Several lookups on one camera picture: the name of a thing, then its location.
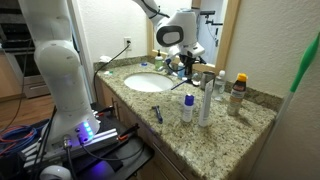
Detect white bottle with blue cap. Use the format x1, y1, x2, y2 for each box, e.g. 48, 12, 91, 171
182, 94, 196, 123

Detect wood framed mirror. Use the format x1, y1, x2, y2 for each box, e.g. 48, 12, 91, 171
145, 0, 242, 77

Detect aluminium robot base mount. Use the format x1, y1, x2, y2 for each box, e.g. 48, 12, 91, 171
19, 128, 121, 168

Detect white paper cards stack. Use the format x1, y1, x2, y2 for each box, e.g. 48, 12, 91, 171
98, 54, 113, 64

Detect blue and orange cable bundle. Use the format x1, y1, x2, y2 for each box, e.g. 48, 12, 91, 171
0, 124, 43, 156

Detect black robot cart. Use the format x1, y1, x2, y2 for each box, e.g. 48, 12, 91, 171
71, 101, 156, 180

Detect small white toothpaste tube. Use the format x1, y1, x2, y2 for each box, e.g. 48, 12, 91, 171
182, 77, 201, 87

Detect white wall outlet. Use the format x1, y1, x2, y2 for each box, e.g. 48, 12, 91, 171
123, 36, 133, 52

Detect brown sunscreen bottle orange cap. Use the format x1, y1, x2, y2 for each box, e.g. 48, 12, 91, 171
227, 72, 249, 117

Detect dark vertical cabinet handle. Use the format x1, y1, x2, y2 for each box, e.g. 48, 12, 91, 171
111, 97, 122, 121

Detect black and orange clamp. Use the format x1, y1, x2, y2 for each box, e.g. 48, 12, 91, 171
96, 105, 116, 118
118, 123, 141, 141

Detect grey metal cup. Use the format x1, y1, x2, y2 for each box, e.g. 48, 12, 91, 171
199, 70, 216, 90

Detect light wood vanity cabinet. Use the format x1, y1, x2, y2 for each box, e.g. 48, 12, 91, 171
94, 76, 201, 180

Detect black base cable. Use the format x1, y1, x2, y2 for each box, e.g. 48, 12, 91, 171
78, 136, 146, 163
63, 134, 79, 180

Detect tall white tube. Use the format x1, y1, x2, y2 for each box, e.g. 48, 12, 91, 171
198, 79, 215, 128

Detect white round object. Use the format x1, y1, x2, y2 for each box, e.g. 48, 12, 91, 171
39, 164, 73, 180

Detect white oval sink basin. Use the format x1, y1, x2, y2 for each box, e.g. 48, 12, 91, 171
123, 72, 175, 93

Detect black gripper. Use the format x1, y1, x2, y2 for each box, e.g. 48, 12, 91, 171
179, 54, 198, 81

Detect blue soap pump bottle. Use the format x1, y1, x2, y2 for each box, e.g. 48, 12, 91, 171
177, 61, 185, 80

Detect white oven drawer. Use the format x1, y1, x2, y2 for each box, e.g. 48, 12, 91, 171
23, 73, 51, 99

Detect clear bottle with white cap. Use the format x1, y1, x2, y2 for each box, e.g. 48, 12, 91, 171
213, 69, 227, 102

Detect green and white broom handle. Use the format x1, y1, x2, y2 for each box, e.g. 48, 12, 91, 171
275, 31, 320, 125

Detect green soap pump bottle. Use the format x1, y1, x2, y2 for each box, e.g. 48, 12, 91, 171
154, 49, 165, 72

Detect blue razor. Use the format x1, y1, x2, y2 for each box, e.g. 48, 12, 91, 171
151, 105, 165, 125

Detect chrome sink faucet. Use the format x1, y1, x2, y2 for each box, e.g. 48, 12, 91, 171
158, 60, 179, 77

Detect blue toothbrush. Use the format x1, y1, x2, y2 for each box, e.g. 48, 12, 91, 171
170, 78, 193, 91

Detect dark long cabinet handle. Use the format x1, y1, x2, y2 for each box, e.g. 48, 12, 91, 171
152, 142, 189, 180

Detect black power cable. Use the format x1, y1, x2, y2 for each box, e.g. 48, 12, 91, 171
93, 43, 132, 101

